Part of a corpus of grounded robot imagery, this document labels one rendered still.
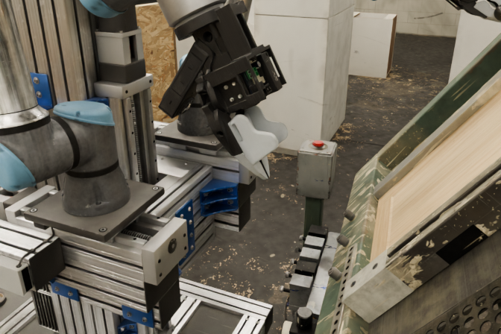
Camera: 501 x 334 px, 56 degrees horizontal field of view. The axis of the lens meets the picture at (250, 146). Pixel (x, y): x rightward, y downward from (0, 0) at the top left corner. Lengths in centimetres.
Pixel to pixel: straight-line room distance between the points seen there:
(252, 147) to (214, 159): 88
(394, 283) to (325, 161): 72
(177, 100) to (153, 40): 223
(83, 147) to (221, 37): 53
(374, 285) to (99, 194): 60
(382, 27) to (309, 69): 266
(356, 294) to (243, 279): 154
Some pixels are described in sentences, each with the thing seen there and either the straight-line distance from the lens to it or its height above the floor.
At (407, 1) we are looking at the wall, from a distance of 922.
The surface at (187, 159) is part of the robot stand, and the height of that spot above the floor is 95.
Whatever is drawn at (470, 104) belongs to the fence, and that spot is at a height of 120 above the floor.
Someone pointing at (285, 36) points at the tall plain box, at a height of 94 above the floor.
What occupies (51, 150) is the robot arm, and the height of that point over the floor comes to 122.
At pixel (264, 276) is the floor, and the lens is 251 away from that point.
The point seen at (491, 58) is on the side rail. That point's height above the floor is 127.
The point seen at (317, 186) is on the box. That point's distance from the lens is 164.
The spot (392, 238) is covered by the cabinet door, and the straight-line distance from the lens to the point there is 116.
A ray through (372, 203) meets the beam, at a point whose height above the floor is 90.
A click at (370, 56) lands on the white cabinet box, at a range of 611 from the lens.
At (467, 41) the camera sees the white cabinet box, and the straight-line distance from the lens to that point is 480.
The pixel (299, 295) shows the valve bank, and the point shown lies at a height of 73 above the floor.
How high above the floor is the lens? 159
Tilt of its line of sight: 24 degrees down
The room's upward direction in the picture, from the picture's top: straight up
